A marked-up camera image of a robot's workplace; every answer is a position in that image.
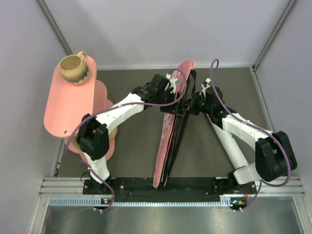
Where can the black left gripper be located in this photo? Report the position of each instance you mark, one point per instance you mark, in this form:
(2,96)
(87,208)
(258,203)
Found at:
(175,107)

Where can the pink two-tier side table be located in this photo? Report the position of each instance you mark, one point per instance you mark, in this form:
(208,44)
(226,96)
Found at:
(67,104)

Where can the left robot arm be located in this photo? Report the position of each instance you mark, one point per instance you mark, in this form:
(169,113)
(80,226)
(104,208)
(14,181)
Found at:
(94,131)

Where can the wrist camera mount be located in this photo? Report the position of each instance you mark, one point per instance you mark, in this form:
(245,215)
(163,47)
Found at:
(205,84)
(174,81)

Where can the pink racket bag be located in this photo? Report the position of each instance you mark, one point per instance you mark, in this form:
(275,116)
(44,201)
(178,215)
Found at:
(173,129)

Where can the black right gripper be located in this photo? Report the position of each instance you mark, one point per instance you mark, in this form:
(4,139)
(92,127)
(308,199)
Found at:
(191,103)

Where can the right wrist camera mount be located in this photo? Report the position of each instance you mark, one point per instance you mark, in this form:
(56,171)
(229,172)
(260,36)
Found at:
(205,84)

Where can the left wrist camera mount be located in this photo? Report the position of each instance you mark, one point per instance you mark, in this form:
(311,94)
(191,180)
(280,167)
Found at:
(174,81)

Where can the beige ceramic mug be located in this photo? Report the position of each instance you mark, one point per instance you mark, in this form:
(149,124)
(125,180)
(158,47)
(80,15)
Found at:
(74,68)

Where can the grey slotted cable duct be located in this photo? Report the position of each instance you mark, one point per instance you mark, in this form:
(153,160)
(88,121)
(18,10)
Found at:
(80,201)

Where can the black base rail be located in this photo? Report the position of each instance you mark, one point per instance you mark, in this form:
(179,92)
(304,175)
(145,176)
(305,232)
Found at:
(177,189)

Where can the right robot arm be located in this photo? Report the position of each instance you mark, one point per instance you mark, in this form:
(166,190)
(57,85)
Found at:
(274,156)

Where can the white shuttlecock tube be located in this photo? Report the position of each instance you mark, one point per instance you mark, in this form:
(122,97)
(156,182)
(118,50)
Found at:
(231,147)

